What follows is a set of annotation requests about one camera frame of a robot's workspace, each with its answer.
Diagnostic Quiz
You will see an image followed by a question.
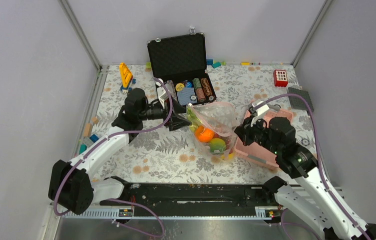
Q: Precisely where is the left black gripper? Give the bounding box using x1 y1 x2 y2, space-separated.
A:
138 96 192 131

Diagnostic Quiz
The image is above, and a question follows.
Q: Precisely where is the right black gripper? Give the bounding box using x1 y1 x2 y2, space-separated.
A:
232 113 282 156

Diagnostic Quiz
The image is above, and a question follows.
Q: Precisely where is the green celery stalk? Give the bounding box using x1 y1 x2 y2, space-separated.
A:
186 105 202 133

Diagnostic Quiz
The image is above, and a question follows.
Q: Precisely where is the orange fruit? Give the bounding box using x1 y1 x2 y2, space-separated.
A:
194 125 215 143

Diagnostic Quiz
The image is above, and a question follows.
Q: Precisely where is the clear pink zip bag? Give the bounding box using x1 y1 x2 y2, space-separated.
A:
187 101 239 161

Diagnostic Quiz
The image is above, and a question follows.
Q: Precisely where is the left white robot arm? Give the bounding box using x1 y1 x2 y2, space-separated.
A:
48 88 191 216

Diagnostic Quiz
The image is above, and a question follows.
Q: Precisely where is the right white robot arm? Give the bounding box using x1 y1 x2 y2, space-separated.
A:
234 117 376 240

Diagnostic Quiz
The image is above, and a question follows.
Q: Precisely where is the pink plastic basket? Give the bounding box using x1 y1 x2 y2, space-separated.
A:
234 105 294 171

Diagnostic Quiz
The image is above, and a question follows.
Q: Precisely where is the blue card deck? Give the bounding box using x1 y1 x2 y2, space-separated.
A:
177 87 197 106

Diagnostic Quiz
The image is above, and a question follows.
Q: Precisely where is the yellow poker chip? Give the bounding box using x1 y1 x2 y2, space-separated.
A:
175 82 185 92

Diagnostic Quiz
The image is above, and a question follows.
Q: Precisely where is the floral tablecloth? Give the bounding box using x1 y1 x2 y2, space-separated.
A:
92 64 316 184

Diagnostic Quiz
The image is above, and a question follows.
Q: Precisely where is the grey building baseplate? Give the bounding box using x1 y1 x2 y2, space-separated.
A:
287 87 314 112

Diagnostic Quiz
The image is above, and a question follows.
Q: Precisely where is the red grid block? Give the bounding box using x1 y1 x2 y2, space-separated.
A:
273 69 289 87

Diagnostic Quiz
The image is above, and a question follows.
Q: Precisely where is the black poker chip case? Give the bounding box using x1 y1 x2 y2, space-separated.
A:
147 32 217 105

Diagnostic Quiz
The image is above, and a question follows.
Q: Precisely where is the yellow toy ladder cart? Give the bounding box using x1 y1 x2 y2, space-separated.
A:
119 62 137 92

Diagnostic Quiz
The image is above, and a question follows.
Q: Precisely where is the teal toy block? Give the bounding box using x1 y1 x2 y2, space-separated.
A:
212 62 222 69

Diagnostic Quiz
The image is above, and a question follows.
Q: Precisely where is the blue toy block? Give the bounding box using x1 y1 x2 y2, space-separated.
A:
89 134 99 143

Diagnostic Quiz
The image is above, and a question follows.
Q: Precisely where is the wooden toy block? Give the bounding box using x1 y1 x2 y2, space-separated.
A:
82 123 93 138

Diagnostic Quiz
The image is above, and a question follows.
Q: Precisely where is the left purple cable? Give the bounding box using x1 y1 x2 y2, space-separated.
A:
52 77 174 217

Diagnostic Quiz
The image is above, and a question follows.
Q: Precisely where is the purple cable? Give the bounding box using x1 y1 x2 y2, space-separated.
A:
252 93 374 240
52 77 174 217

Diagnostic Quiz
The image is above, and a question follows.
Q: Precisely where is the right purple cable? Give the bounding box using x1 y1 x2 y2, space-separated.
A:
252 93 374 240

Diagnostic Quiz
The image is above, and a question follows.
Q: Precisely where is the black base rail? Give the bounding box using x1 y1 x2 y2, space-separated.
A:
100 181 289 218

